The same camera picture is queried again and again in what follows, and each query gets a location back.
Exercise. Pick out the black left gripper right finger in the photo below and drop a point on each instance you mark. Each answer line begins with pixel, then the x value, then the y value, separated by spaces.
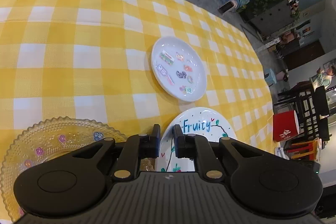
pixel 198 149

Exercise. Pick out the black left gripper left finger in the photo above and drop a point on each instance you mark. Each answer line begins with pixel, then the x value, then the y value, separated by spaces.
pixel 130 153

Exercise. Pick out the white fruity plate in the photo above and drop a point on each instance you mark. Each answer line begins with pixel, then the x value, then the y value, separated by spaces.
pixel 199 121

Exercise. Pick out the small white sticker plate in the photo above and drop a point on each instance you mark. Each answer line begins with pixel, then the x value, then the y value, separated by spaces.
pixel 178 69

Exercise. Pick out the clear glass flower plate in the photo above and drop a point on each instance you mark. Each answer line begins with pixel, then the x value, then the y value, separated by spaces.
pixel 45 141

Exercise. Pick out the red mug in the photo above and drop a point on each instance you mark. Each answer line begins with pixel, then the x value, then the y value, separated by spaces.
pixel 285 126

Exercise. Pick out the yellow checkered tablecloth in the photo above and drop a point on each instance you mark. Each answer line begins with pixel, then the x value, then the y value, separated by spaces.
pixel 90 59

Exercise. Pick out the pink space heater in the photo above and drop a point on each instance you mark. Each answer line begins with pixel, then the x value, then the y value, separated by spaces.
pixel 228 6

